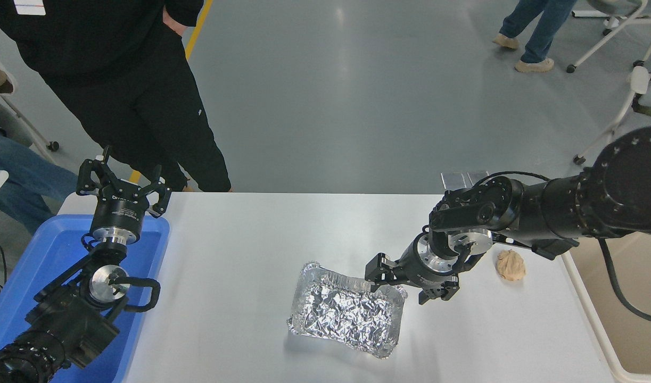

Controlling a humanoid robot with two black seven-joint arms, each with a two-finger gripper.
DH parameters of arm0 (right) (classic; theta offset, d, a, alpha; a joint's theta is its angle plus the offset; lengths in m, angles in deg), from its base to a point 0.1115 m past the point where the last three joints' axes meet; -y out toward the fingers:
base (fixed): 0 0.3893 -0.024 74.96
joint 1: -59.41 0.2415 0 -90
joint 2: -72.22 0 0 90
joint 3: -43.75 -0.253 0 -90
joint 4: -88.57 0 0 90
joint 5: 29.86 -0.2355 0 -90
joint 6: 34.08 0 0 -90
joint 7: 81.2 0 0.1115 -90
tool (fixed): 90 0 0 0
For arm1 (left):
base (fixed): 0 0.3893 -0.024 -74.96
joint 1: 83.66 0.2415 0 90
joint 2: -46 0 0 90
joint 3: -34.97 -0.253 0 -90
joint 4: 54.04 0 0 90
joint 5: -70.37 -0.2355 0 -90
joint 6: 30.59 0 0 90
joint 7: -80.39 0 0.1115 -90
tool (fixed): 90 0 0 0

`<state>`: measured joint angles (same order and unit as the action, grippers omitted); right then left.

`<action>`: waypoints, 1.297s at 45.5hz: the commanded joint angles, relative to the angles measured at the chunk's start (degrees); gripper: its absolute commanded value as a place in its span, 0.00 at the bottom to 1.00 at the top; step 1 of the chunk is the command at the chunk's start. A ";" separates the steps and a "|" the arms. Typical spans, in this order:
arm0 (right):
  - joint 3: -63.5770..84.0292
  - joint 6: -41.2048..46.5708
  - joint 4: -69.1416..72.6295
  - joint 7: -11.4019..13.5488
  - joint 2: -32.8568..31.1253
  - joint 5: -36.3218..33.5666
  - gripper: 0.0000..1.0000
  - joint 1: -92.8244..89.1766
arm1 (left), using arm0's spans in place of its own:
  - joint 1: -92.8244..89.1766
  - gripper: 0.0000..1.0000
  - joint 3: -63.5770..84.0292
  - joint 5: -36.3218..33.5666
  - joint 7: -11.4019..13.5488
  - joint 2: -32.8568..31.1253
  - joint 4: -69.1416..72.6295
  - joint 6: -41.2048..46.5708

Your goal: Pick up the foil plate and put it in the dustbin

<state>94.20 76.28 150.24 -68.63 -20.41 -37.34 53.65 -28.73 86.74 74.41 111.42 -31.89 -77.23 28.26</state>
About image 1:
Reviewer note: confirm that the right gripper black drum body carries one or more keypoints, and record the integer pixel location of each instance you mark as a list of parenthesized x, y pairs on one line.
[(413, 271)]

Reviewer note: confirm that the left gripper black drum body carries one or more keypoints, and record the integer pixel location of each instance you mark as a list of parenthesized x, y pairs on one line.
[(118, 215)]

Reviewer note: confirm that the foil tray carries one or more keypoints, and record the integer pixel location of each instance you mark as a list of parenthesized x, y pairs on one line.
[(341, 316)]

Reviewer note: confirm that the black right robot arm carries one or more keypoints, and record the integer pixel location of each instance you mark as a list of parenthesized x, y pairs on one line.
[(559, 213)]

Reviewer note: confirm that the person's left hand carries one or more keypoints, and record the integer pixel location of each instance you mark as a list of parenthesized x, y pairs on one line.
[(173, 22)]

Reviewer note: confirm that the person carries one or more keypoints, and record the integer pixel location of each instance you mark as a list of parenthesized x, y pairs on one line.
[(543, 26), (117, 80), (22, 181)]

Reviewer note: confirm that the crumpled tan paper ball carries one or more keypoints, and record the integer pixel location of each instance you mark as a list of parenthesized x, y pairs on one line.
[(510, 265)]

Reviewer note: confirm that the blue plastic tray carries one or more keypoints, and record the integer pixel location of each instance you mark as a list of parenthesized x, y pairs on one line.
[(54, 250)]

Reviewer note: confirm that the silver floor tape patch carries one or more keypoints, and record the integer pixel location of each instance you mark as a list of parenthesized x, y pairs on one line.
[(477, 176), (454, 180)]

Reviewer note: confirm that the large pale bin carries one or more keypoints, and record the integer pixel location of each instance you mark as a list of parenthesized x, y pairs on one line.
[(639, 351)]

